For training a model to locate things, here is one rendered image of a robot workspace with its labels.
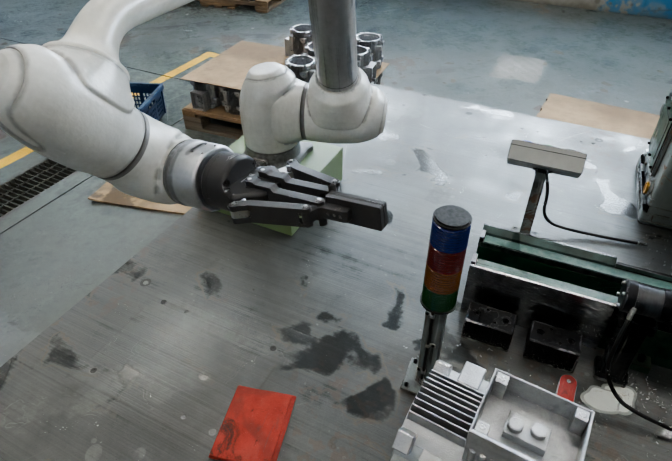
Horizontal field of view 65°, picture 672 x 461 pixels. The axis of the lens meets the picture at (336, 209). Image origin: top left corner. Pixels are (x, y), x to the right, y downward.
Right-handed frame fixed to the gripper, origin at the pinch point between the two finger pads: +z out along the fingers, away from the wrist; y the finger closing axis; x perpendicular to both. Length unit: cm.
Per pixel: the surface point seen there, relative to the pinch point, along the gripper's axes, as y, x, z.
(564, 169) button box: 75, 31, 10
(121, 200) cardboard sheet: 100, 103, -216
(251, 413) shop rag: -1, 51, -28
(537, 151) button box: 76, 28, 3
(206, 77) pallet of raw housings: 192, 66, -227
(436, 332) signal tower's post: 22.5, 39.6, -0.1
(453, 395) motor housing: 1.3, 26.5, 11.0
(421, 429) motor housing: -3.6, 28.9, 8.7
